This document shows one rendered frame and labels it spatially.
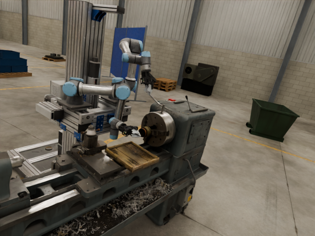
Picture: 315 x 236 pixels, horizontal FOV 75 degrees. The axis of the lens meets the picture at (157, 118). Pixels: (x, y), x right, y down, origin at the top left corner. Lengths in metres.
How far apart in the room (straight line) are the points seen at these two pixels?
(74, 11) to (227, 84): 10.21
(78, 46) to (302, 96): 10.73
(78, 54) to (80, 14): 0.34
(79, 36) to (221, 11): 10.53
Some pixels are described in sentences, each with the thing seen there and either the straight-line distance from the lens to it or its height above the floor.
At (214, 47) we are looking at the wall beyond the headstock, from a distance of 11.95.
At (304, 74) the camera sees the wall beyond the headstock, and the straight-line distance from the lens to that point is 11.72.
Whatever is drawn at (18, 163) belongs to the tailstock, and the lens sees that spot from 1.28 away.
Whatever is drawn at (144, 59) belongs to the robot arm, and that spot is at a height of 1.66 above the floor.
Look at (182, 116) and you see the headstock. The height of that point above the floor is 1.24.
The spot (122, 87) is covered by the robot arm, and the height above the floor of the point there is 1.42.
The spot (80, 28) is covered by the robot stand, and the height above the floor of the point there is 1.80.
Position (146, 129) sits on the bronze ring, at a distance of 1.74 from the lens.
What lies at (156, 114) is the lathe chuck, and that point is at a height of 1.23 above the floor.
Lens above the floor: 1.76
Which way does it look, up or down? 18 degrees down
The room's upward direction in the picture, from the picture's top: 11 degrees clockwise
